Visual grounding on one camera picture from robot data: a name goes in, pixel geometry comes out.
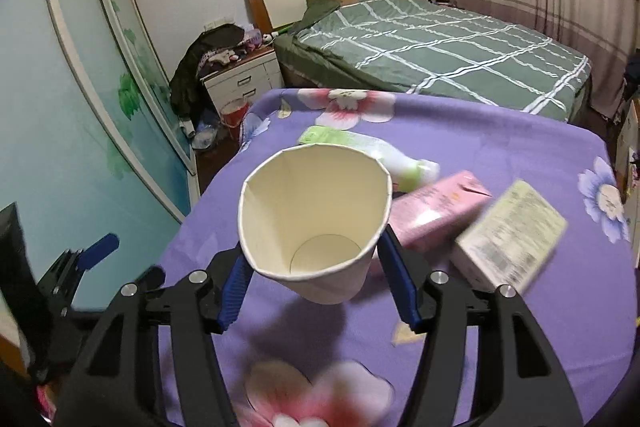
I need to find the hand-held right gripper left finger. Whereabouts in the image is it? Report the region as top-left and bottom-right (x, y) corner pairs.
(52, 247), (256, 427)

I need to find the green and white bottle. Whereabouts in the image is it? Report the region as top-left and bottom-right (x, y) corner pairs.
(298, 125), (441, 194)

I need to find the teal floral wardrobe door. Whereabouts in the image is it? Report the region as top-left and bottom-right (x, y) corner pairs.
(0, 0), (202, 314)

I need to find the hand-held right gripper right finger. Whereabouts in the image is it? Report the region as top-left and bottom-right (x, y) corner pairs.
(377, 227), (586, 427)

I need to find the pale green box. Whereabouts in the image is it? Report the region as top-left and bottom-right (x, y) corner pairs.
(450, 179), (570, 296)

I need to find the pile of dark clothes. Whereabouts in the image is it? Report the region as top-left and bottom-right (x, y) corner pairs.
(624, 57), (640, 101)

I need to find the bed with green plaid sheet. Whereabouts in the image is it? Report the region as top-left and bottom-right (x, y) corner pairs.
(274, 0), (592, 124)

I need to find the white paper cup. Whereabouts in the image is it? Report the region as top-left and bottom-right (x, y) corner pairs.
(238, 143), (394, 306)

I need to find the pink carton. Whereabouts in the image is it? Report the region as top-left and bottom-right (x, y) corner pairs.
(385, 170), (494, 259)

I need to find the red bucket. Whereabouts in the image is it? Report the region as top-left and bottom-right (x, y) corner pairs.
(220, 98), (252, 141)

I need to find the dark jacket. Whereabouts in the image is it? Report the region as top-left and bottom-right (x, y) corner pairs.
(170, 23), (252, 118)

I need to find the white nightstand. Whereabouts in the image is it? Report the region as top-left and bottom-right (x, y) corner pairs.
(200, 48), (284, 118)

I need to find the white drawer unit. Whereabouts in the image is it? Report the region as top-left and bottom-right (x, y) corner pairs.
(614, 99), (640, 208)

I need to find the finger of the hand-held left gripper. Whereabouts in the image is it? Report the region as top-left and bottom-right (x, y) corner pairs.
(36, 233), (121, 314)
(131, 264), (167, 294)

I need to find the purple floral tablecloth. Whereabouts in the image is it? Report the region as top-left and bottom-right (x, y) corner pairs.
(155, 88), (636, 427)

